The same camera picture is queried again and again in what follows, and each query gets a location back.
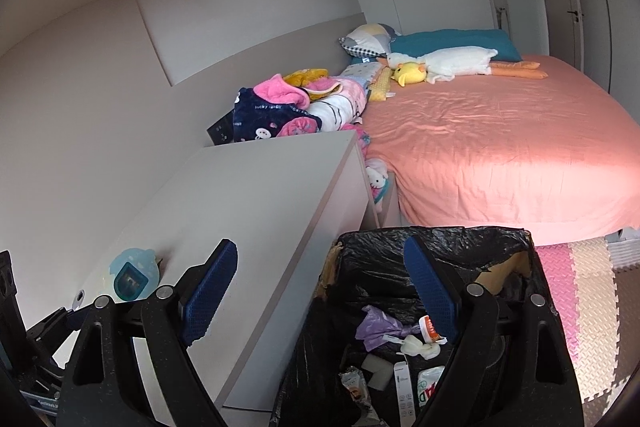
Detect pink beige foam mat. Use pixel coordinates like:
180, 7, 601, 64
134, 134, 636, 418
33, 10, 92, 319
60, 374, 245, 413
535, 239, 640, 408

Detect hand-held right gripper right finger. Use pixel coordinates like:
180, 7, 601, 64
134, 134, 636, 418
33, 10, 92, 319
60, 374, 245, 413
402, 234, 586, 427

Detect yellow fleece cloth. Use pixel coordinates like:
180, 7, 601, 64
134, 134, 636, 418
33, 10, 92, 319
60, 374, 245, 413
284, 68, 330, 89

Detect yellow dotted pillow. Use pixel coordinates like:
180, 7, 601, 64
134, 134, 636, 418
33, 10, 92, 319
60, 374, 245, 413
369, 67, 396, 103

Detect silver wrapper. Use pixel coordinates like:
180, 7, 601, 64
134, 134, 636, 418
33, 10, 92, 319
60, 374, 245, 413
340, 369, 371, 411

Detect light patterned pillow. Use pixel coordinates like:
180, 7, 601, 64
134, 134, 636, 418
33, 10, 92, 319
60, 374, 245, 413
342, 62, 384, 84

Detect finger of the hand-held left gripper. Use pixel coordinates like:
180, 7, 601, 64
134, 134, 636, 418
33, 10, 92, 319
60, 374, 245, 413
17, 357, 68, 418
22, 304, 96, 358

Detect bed with pink sheet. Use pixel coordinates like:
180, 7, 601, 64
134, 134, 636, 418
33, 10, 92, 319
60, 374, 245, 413
360, 54, 640, 249

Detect yellow duck plush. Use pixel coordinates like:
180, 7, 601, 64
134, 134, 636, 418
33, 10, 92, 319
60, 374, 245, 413
390, 62, 430, 88

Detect navy and pink clothes pile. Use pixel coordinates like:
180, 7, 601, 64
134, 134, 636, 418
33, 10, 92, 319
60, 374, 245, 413
232, 87, 324, 144

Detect purple plastic bag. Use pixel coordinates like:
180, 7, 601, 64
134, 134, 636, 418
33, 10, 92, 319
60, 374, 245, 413
356, 305, 424, 352

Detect red white wrapper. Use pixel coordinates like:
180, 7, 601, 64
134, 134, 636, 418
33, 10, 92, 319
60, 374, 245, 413
417, 314, 448, 344

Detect black trash bag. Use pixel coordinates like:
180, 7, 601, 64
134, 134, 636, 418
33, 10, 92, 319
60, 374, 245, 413
270, 226, 567, 427

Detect checked patchwork pillow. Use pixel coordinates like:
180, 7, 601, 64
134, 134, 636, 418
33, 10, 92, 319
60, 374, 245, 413
339, 23, 401, 58

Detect black socket panel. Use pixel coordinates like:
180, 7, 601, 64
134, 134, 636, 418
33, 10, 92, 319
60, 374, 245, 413
206, 109, 236, 146

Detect light blue cup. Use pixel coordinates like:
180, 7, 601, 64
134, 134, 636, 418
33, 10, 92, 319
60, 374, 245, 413
107, 247, 161, 303

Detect teal pillow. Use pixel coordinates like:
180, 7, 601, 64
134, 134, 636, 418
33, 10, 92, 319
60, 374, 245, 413
392, 28, 524, 63

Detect pink fleece blanket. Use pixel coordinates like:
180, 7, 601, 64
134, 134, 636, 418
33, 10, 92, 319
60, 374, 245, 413
252, 74, 311, 110

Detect pink cartoon print blanket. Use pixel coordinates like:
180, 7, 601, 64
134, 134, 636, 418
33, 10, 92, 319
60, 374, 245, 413
305, 77, 372, 134

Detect white desk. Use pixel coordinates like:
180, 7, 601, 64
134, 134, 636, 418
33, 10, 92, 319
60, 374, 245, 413
65, 129, 381, 413

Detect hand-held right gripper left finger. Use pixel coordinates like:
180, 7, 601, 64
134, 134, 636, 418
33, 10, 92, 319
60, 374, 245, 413
55, 238, 238, 427

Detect white goose plush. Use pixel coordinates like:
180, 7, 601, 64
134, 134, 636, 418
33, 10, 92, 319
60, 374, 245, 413
385, 46, 549, 84

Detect white cat plush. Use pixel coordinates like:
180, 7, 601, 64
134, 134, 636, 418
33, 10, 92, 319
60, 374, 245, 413
364, 157, 391, 214

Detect green red white packet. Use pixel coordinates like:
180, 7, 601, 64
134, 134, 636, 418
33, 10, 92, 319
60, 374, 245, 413
415, 364, 446, 414

